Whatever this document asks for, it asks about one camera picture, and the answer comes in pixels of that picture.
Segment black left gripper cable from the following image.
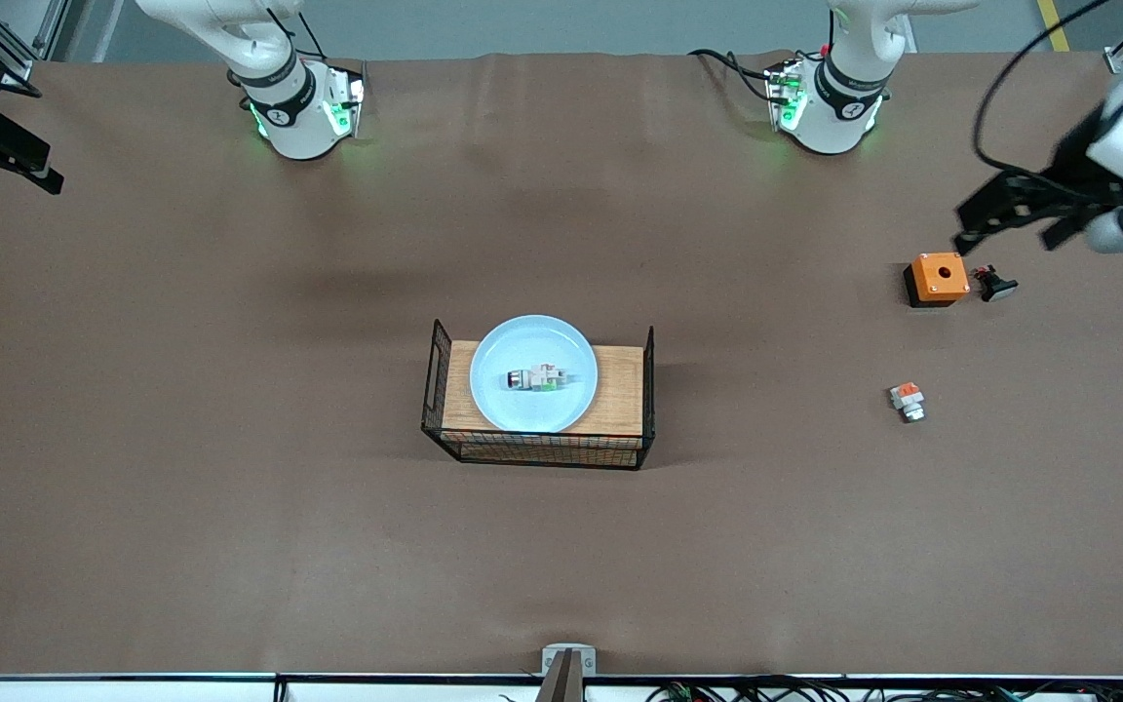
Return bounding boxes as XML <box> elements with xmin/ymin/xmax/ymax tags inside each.
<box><xmin>971</xmin><ymin>0</ymin><xmax>1113</xmax><ymax>181</ymax></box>

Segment wooden board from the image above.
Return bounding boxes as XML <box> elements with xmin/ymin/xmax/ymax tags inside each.
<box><xmin>442</xmin><ymin>340</ymin><xmax>645</xmax><ymax>437</ymax></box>

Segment brown table cover sheet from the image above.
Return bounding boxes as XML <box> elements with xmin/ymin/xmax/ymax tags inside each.
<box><xmin>0</xmin><ymin>49</ymin><xmax>1123</xmax><ymax>679</ymax></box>

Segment black arm base cable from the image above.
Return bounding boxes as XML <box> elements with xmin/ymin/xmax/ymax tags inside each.
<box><xmin>688</xmin><ymin>49</ymin><xmax>779</xmax><ymax>103</ymax></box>

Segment orange button enclosure box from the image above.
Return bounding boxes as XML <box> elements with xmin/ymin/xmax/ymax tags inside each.
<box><xmin>904</xmin><ymin>253</ymin><xmax>971</xmax><ymax>309</ymax></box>

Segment push button with green block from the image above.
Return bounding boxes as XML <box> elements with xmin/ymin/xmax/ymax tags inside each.
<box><xmin>504</xmin><ymin>364</ymin><xmax>573</xmax><ymax>394</ymax></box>

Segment black push button head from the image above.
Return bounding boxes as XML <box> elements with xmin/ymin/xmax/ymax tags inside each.
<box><xmin>973</xmin><ymin>264</ymin><xmax>1020</xmax><ymax>303</ymax></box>

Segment tangled black cables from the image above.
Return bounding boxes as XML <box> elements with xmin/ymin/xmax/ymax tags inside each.
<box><xmin>644</xmin><ymin>677</ymin><xmax>1123</xmax><ymax>702</ymax></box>

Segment white table edge rail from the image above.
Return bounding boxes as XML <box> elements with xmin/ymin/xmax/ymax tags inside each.
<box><xmin>0</xmin><ymin>673</ymin><xmax>1123</xmax><ymax>702</ymax></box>

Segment light blue round plate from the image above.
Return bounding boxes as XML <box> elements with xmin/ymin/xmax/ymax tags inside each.
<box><xmin>470</xmin><ymin>314</ymin><xmax>600</xmax><ymax>434</ymax></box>

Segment grey metal bracket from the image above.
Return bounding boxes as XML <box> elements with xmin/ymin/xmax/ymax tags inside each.
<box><xmin>542</xmin><ymin>643</ymin><xmax>597</xmax><ymax>677</ymax></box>

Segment black wire basket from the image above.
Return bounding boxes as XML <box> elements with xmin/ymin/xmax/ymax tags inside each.
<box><xmin>421</xmin><ymin>319</ymin><xmax>657</xmax><ymax>471</ymax></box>

